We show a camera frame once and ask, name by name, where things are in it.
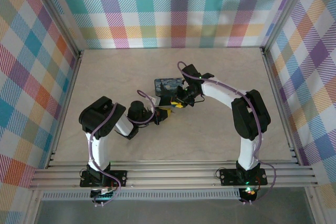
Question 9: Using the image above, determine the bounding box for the starry night print box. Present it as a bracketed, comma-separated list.
[153, 77, 184, 98]

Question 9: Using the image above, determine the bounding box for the green left controller board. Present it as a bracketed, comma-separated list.
[90, 187, 116, 204]

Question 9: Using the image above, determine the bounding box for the right controller board with leds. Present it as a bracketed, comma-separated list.
[240, 187, 259, 202]

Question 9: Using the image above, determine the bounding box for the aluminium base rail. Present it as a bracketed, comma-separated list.
[28, 159, 320, 189]

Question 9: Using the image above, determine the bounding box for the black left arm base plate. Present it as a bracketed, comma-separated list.
[80, 170, 128, 188]

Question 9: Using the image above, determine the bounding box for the aluminium side rail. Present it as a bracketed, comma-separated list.
[261, 47, 301, 164]
[45, 49, 84, 169]

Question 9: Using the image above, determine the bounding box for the grey slotted cable duct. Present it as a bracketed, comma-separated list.
[41, 191, 241, 201]

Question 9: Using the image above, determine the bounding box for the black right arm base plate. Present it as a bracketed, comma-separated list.
[219, 168, 268, 187]

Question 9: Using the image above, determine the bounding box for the aluminium corner post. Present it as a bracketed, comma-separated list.
[27, 0, 82, 55]
[262, 0, 314, 51]

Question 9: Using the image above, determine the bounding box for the aluminium frame leg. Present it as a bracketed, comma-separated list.
[306, 187, 329, 224]
[24, 189, 44, 224]

